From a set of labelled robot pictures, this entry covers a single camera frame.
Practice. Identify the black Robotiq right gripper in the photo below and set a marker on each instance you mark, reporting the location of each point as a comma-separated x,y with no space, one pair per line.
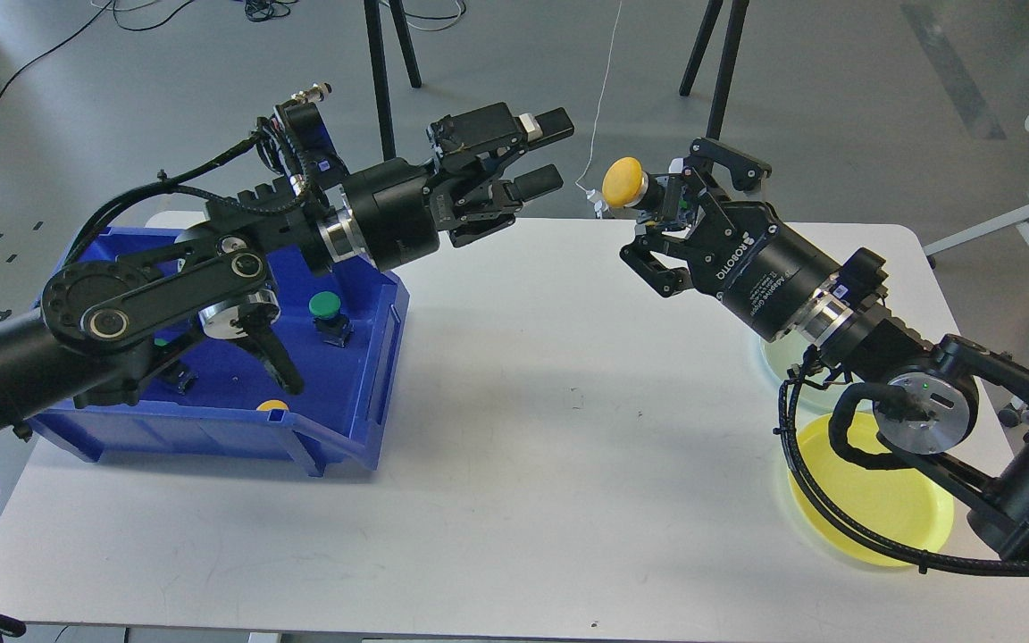
713,233

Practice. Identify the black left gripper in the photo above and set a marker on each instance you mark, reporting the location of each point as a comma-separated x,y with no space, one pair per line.
393,213

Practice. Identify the yellow push button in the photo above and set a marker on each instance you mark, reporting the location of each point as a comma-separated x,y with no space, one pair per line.
631,193

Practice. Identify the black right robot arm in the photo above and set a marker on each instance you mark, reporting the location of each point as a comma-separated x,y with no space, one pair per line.
908,401

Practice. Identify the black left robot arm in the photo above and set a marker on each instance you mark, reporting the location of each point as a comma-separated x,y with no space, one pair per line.
102,329

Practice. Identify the yellow button at bin front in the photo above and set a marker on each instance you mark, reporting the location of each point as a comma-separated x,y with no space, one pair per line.
272,405

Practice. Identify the yellow plate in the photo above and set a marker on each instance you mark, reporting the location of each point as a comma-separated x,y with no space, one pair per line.
901,505

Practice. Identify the white power plug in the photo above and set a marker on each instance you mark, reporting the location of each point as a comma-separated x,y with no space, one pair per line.
599,205

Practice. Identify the black tripod legs left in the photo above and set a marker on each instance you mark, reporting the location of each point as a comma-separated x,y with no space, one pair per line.
378,58

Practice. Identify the blue plastic bin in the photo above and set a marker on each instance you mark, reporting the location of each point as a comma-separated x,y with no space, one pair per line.
340,415

